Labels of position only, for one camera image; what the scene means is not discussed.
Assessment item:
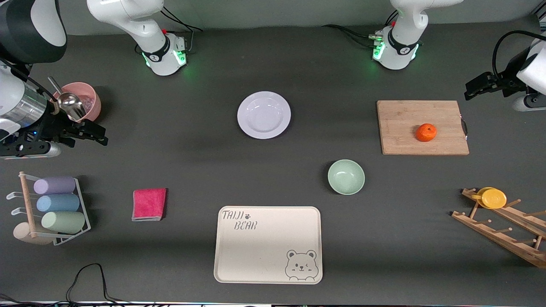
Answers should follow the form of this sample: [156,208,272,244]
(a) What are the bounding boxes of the orange fruit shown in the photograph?
[416,123,438,142]

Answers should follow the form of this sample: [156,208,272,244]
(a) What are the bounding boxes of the white round plate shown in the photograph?
[237,91,292,139]

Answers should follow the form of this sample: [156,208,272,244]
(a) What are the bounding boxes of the metal scoop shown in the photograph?
[48,76,87,122]

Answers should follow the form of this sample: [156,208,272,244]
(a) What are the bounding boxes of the pink bowl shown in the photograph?
[52,82,102,124]

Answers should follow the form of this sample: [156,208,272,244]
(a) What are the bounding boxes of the purple cup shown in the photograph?
[33,176,76,195]

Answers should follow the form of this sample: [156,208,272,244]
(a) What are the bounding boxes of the blue cup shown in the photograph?
[36,194,81,213]

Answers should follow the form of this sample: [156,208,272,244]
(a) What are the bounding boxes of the wooden rod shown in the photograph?
[19,171,38,238]

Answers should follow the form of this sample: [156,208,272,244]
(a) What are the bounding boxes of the wooden cutting board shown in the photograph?
[377,100,470,156]

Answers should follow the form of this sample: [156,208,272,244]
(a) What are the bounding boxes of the pale green cup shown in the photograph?
[41,211,86,234]

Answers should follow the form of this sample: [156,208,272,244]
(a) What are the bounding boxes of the pink folded cloth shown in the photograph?
[131,188,167,222]

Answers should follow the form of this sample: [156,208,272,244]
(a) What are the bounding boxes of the yellow cup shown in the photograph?
[471,187,508,209]

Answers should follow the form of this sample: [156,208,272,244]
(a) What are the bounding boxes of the beige cup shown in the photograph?
[13,222,54,246]

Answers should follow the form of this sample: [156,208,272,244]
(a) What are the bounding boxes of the wooden peg drying rack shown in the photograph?
[451,188,546,269]

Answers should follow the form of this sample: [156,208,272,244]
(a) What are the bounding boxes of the light green bowl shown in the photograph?
[328,159,366,195]

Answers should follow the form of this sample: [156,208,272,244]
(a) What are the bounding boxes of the cream bear print tray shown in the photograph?
[214,206,323,284]

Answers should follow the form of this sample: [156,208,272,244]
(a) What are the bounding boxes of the white wire cup rack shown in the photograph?
[6,175,91,246]

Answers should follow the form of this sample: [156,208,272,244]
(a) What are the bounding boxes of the black right arm base cables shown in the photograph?
[156,4,203,54]

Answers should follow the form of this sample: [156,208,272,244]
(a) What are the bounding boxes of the black arm base cables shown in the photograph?
[322,11,399,49]
[156,4,203,54]

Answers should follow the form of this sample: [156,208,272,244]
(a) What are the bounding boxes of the black cable loop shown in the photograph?
[0,263,128,306]

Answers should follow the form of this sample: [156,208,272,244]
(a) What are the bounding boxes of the black left arm base cables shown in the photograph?
[322,11,399,49]

